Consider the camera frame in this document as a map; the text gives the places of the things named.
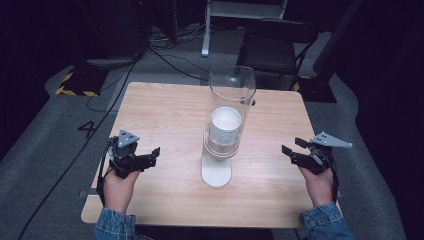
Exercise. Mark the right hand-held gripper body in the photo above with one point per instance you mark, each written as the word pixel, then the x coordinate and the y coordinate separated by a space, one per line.
pixel 318 153

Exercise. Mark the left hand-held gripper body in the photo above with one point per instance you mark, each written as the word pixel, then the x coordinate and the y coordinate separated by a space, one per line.
pixel 124 156

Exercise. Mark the white paper cup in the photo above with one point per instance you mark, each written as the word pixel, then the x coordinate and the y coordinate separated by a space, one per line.
pixel 226 125

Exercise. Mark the clear cup dispenser tube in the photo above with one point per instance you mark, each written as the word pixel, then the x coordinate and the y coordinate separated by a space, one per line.
pixel 230 110

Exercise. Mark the person's right hand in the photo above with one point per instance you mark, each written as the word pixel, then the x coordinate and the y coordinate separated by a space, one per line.
pixel 317 186

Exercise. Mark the person's left hand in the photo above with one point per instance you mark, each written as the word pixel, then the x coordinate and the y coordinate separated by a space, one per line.
pixel 117 191

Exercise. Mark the white dispenser base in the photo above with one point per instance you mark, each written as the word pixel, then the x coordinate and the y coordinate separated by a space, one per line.
pixel 216 171

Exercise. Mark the black yellow striped floor plate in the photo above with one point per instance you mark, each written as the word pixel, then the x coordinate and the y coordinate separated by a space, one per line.
pixel 81 83

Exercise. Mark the dark slanted pole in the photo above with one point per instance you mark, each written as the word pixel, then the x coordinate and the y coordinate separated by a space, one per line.
pixel 328 50

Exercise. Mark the black folding chair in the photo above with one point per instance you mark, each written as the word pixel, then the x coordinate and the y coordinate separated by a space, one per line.
pixel 273 50

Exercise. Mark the dark equipment stand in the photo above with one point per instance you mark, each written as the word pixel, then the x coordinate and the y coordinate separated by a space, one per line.
pixel 113 33

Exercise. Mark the white metal stand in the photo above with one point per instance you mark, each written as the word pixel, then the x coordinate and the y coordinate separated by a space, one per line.
pixel 213 23

